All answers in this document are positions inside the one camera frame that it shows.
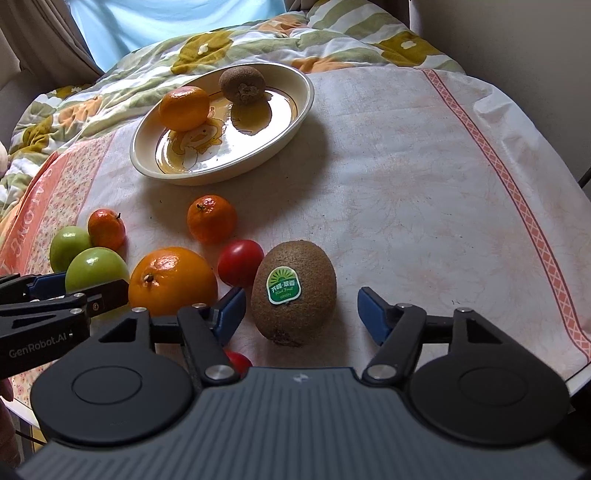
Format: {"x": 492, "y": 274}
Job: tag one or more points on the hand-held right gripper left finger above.
{"x": 231, "y": 310}

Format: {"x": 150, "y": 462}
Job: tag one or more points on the medium orange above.
{"x": 183, "y": 108}

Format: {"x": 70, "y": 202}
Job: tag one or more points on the light blue sheer curtain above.
{"x": 161, "y": 23}

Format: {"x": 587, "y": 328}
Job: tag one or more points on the large orange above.
{"x": 173, "y": 281}

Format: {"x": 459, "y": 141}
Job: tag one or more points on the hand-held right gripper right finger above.
{"x": 371, "y": 311}

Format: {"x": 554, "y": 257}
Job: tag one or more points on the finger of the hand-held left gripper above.
{"x": 46, "y": 285}
{"x": 106, "y": 297}

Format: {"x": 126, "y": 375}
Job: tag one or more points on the red tomato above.
{"x": 240, "y": 263}
{"x": 239, "y": 362}

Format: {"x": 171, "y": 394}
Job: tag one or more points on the brown curtain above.
{"x": 37, "y": 37}

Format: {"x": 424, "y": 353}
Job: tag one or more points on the plain brown kiwi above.
{"x": 241, "y": 84}

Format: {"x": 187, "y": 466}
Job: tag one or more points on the small mandarin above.
{"x": 211, "y": 219}
{"x": 106, "y": 228}

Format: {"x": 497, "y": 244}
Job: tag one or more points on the cream oval bowl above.
{"x": 240, "y": 138}

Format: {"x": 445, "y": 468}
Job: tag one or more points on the kiwi with green sticker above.
{"x": 293, "y": 293}

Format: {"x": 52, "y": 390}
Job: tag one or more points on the floral striped blanket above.
{"x": 138, "y": 74}

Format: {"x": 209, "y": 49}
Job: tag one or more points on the green apple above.
{"x": 69, "y": 247}
{"x": 94, "y": 270}

